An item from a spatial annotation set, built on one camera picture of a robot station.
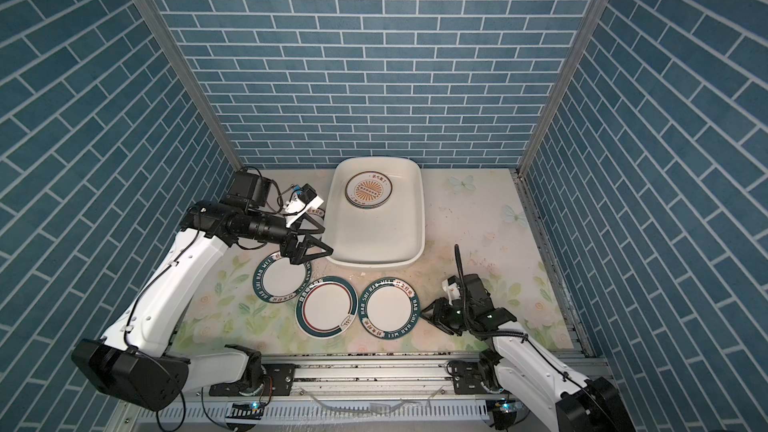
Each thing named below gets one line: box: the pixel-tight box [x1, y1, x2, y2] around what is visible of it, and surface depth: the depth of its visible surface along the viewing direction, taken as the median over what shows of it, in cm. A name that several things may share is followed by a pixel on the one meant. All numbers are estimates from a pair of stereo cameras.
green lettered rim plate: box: [358, 277, 421, 340], surface depth 86 cm
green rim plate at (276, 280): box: [252, 251, 312, 304], surface depth 93 cm
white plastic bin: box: [323, 157, 426, 268], surface depth 110 cm
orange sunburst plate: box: [345, 171, 393, 209], surface depth 114 cm
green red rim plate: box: [295, 276, 359, 339], surface depth 86 cm
